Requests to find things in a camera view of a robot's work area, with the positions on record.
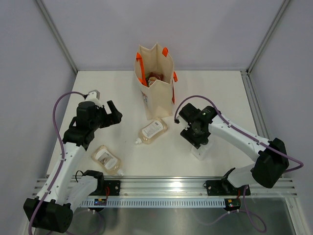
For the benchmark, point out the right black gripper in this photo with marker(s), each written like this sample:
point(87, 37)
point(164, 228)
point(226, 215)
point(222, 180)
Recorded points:
point(195, 141)

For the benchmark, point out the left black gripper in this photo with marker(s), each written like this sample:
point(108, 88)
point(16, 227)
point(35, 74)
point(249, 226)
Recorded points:
point(110, 119)

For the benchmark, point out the square bottle black cap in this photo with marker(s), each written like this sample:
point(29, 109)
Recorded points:
point(201, 152)

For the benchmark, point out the clear soap bottle white label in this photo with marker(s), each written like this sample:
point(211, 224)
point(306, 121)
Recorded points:
point(152, 131)

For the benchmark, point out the clear Malory soap bottle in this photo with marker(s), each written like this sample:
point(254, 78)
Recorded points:
point(111, 164)

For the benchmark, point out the red Fairy dish soap bottle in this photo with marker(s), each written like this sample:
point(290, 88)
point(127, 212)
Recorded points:
point(153, 77)

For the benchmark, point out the floral canvas tote bag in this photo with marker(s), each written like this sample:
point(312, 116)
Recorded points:
point(159, 98)

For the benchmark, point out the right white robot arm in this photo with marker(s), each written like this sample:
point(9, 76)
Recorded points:
point(269, 162)

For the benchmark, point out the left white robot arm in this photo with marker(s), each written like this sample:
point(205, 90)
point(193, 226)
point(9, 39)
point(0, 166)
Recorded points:
point(54, 205)

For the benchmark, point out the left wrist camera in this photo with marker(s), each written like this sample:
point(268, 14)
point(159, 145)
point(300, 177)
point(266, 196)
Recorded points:
point(94, 96)

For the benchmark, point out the right aluminium side rail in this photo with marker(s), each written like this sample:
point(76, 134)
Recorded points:
point(255, 107)

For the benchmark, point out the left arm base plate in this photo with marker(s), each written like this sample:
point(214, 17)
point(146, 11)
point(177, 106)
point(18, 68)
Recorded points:
point(112, 187)

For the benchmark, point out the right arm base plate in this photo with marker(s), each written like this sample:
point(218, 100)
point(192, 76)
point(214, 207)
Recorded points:
point(222, 188)

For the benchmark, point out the aluminium front rail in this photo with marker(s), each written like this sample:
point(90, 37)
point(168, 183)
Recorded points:
point(194, 187)

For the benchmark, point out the white slotted cable duct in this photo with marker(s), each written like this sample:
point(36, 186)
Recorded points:
point(154, 203)

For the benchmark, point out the left frame post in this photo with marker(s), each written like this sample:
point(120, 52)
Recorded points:
point(56, 34)

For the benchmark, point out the frame post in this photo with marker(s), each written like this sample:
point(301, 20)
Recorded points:
point(268, 35)
point(56, 34)

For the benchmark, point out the right frame post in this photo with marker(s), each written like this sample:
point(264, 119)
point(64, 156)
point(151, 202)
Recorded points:
point(268, 35)

